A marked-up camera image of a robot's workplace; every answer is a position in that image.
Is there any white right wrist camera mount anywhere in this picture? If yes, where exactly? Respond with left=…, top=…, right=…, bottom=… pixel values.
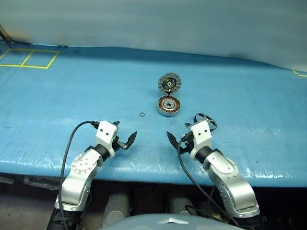
left=188, top=120, right=213, bottom=160

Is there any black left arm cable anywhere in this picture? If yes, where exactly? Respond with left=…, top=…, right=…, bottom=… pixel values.
left=58, top=120, right=99, bottom=230

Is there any yellow tape double square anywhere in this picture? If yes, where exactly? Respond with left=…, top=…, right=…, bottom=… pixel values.
left=0, top=48, right=60, bottom=69

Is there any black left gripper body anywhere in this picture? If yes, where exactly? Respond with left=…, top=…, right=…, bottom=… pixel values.
left=111, top=135, right=128, bottom=152

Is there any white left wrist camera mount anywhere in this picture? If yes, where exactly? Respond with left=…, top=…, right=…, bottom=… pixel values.
left=95, top=120, right=119, bottom=159

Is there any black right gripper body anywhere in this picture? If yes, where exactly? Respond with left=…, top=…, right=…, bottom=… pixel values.
left=178, top=132, right=195, bottom=155

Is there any metal frame leg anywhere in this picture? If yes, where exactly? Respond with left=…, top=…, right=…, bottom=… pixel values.
left=0, top=23, right=14, bottom=46

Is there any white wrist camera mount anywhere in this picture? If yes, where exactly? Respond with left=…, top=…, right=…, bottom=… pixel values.
left=95, top=120, right=119, bottom=159
left=188, top=120, right=213, bottom=160

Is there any black spoked rotor ring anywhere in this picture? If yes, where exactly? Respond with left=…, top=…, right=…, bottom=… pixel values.
left=193, top=113, right=218, bottom=131

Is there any grey rounded robot chest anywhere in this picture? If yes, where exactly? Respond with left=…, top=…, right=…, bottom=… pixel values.
left=100, top=213, right=246, bottom=230

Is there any blue plastic table cover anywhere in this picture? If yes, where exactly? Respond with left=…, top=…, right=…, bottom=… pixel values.
left=0, top=39, right=307, bottom=183

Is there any silver motor cover plate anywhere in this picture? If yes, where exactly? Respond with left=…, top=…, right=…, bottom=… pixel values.
left=157, top=73, right=184, bottom=94

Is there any grey rounded leg shape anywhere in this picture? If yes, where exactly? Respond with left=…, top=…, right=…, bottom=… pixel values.
left=105, top=191, right=131, bottom=227
left=168, top=193, right=193, bottom=216

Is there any motor stator with copper windings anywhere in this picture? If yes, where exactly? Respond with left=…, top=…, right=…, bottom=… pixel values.
left=157, top=94, right=180, bottom=118

